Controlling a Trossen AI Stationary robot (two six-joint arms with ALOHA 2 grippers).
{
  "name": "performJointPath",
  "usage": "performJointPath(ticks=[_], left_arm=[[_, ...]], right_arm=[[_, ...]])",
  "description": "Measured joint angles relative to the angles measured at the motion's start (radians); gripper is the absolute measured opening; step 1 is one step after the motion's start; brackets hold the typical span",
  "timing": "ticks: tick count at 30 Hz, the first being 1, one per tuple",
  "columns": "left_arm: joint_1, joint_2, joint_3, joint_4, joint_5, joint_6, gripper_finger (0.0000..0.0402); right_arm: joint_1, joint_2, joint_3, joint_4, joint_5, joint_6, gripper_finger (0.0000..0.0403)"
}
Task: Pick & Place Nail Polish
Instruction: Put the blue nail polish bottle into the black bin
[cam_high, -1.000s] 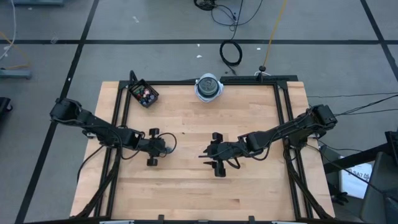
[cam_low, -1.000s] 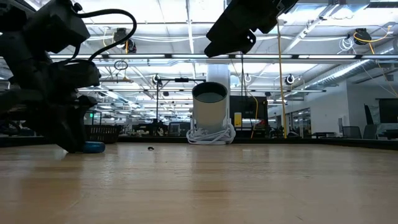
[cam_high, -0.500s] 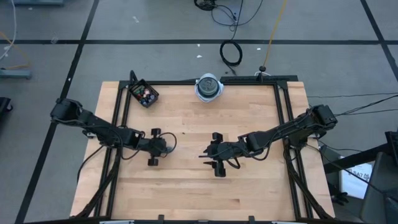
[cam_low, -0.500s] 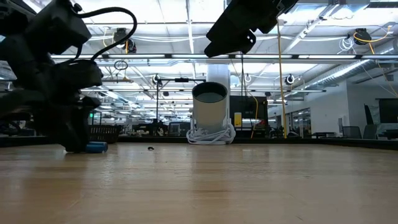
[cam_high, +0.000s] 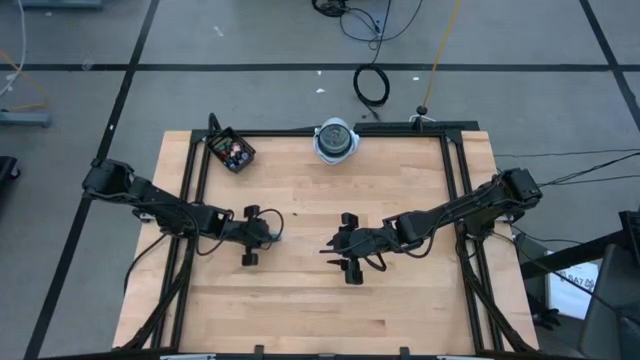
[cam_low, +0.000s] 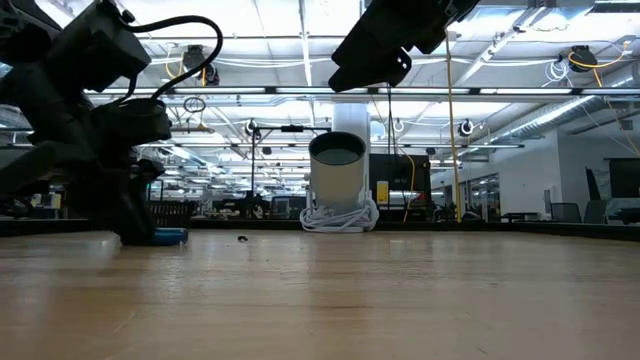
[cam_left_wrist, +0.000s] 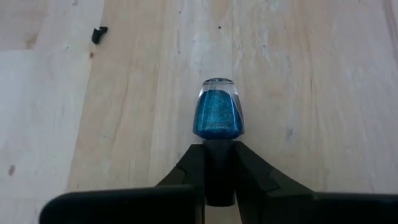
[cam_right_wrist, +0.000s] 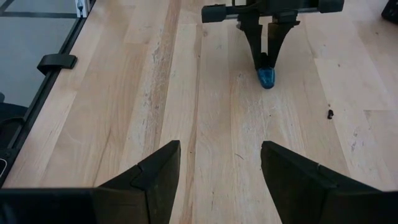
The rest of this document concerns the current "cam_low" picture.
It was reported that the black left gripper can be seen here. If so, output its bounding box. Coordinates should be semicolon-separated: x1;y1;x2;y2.
91;96;174;247

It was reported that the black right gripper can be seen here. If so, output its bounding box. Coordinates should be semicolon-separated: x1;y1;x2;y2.
327;0;481;94

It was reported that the blue nail polish bottle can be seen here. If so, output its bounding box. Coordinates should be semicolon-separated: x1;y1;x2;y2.
148;227;190;247

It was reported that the black slotted plastic basket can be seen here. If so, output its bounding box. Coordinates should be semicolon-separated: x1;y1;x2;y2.
146;200;197;231

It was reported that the white building column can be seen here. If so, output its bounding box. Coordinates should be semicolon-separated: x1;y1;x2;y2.
331;102;373;201

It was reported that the black cabinet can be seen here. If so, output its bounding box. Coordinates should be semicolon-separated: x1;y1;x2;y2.
368;153;433;223

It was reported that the white spotlight lamp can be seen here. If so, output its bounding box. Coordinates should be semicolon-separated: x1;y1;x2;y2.
307;131;372;217

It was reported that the grey mesh office chair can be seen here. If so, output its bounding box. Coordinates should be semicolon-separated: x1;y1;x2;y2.
549;201;583;225
583;199;609;225

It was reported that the yellow hanging cable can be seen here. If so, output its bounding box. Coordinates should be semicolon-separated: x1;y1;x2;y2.
443;29;463;224

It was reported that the white lamp power cord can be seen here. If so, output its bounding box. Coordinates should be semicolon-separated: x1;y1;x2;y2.
298;192;381;235

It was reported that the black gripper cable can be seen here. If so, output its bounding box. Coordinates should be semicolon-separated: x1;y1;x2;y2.
118;13;225;104

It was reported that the black aluminium table frame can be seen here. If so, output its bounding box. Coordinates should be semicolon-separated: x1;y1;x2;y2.
0;217;640;242

